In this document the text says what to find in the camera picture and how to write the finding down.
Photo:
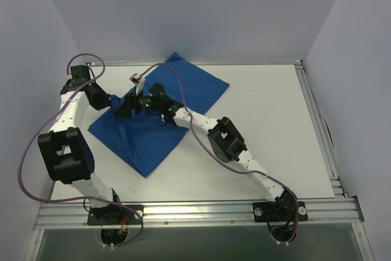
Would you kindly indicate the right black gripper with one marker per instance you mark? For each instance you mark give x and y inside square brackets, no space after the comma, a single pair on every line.
[134,104]

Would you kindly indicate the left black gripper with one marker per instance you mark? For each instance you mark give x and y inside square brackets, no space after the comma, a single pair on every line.
[107,102]

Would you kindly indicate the blue surgical wrap cloth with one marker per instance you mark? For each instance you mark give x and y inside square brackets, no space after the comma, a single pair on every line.
[143,141]

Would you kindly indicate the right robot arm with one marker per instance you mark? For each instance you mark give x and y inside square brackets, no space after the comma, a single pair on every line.
[218,137]

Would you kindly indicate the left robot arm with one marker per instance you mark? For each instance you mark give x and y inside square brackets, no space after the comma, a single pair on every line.
[67,156]

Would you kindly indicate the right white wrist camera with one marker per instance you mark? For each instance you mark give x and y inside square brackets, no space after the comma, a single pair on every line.
[139,81]

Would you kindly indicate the aluminium back rail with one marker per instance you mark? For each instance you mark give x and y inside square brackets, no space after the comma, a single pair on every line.
[130,64]

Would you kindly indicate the aluminium rail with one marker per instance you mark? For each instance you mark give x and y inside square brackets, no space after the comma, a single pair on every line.
[130,64]
[321,131]
[200,214]

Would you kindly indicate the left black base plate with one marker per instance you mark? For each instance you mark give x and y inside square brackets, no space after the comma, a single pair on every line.
[134,216]

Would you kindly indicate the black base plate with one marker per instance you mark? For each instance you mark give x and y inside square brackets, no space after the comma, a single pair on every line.
[134,216]
[273,211]

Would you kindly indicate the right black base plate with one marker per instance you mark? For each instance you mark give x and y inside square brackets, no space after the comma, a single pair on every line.
[273,211]

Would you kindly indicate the aluminium right rail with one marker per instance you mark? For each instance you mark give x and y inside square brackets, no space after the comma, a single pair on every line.
[321,131]

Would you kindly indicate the aluminium front rail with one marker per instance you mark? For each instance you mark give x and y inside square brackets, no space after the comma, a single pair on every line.
[200,214]

